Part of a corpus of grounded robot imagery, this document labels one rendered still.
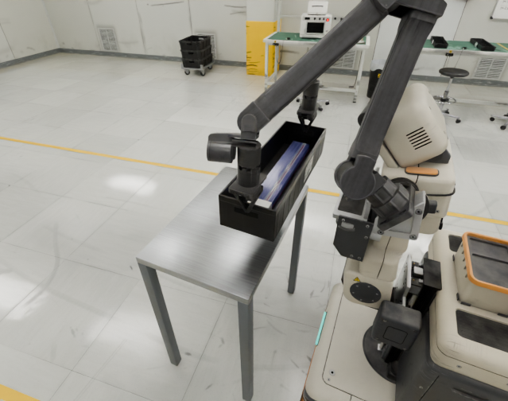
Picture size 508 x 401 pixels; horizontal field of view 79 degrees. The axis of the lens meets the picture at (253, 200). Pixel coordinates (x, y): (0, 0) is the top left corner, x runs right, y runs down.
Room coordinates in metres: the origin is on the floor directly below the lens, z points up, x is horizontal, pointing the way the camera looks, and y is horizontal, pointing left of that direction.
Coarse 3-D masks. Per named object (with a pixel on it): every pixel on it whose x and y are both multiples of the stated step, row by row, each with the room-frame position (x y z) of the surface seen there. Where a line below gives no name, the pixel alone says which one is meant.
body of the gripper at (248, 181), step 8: (240, 168) 0.65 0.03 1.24; (256, 168) 0.64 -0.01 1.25; (240, 176) 0.64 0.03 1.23; (248, 176) 0.63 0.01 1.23; (256, 176) 0.64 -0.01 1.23; (264, 176) 0.69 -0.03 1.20; (232, 184) 0.64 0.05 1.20; (240, 184) 0.64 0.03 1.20; (248, 184) 0.63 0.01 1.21; (256, 184) 0.64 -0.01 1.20; (232, 192) 0.62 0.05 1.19; (240, 192) 0.61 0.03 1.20; (248, 192) 0.61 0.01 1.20
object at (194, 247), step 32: (192, 224) 0.94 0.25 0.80; (288, 224) 0.94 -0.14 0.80; (160, 256) 0.77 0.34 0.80; (192, 256) 0.77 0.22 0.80; (224, 256) 0.77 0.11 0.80; (256, 256) 0.77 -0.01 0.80; (160, 288) 0.78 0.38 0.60; (224, 288) 0.63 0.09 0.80; (256, 288) 0.65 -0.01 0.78; (288, 288) 1.21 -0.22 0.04; (160, 320) 0.76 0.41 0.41
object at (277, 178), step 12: (300, 144) 1.13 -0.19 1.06; (288, 156) 1.03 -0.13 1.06; (300, 156) 1.04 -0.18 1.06; (276, 168) 0.95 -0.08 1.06; (288, 168) 0.95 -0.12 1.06; (276, 180) 0.87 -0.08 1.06; (288, 180) 0.89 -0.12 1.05; (264, 192) 0.80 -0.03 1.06; (276, 192) 0.80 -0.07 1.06; (264, 204) 0.74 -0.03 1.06
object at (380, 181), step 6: (348, 162) 0.63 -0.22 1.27; (354, 162) 0.62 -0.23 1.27; (342, 168) 0.62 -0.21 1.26; (336, 174) 0.63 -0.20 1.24; (378, 174) 0.58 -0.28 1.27; (336, 180) 0.62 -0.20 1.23; (378, 180) 0.58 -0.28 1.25; (384, 180) 0.58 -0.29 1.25; (378, 186) 0.57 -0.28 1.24; (372, 192) 0.57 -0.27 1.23; (348, 198) 0.57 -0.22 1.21
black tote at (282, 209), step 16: (288, 128) 1.20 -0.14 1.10; (320, 128) 1.15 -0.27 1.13; (272, 144) 1.06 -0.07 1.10; (288, 144) 1.20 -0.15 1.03; (320, 144) 1.08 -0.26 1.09; (272, 160) 1.06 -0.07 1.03; (304, 160) 1.07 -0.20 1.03; (304, 176) 0.89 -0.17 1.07; (224, 192) 0.71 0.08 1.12; (288, 192) 0.71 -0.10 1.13; (224, 208) 0.69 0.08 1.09; (240, 208) 0.66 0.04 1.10; (256, 208) 0.65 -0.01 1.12; (288, 208) 0.73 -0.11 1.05; (224, 224) 0.69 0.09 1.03; (240, 224) 0.67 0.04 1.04; (256, 224) 0.65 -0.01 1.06; (272, 224) 0.63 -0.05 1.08; (272, 240) 0.63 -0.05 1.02
